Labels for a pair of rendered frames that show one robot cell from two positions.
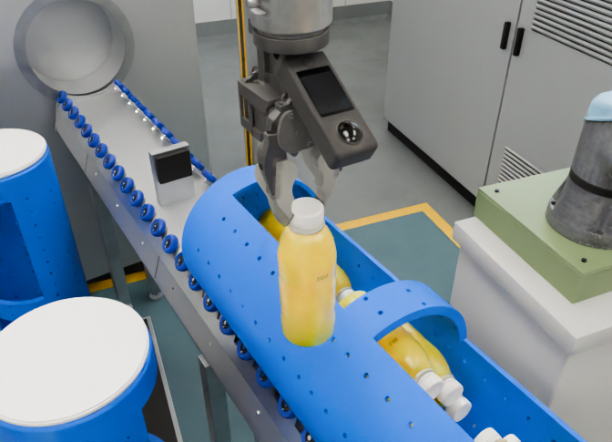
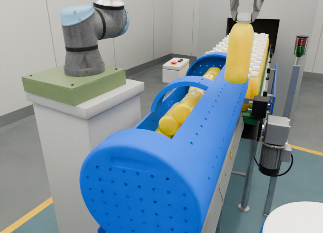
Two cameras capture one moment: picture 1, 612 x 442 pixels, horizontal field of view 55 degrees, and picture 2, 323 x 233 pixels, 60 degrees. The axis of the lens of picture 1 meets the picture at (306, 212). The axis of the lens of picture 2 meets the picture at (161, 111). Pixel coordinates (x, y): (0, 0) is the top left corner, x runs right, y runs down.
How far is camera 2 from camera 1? 1.33 m
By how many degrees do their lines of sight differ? 102
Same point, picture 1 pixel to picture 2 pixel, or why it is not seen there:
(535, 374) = (135, 118)
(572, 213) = (99, 61)
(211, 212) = (189, 154)
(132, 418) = not seen: hidden behind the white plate
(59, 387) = not seen: outside the picture
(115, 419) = not seen: hidden behind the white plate
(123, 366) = (294, 210)
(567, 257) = (117, 70)
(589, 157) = (92, 34)
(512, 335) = (123, 119)
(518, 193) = (70, 81)
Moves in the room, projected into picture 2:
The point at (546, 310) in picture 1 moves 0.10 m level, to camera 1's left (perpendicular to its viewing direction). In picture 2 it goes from (134, 86) to (148, 93)
